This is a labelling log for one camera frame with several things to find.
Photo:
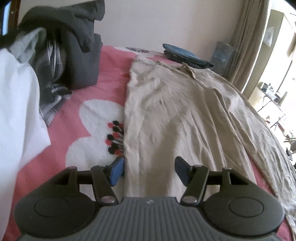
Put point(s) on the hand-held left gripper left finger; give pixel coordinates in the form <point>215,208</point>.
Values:
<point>116,172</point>

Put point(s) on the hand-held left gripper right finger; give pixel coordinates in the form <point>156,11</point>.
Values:
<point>180,170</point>

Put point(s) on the beige shirt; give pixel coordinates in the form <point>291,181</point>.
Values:
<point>180,115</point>

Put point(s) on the pink floral blanket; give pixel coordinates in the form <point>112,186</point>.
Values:
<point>108,67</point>

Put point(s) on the folded blue jeans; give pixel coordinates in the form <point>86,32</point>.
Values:
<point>182,54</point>

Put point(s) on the grey plaid garment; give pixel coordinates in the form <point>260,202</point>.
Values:
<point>52,76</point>

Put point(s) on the folding table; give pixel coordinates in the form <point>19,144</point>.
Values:
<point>272,97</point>

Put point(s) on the white garment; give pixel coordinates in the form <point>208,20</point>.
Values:
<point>18,104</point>

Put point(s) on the dark grey garment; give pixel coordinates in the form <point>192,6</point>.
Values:
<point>81,53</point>

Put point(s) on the beige curtain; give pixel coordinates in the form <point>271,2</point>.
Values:
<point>249,46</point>

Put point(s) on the light grey garment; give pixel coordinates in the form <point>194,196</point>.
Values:
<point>27,45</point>

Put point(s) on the black garment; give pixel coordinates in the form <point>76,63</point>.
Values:
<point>8,38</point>

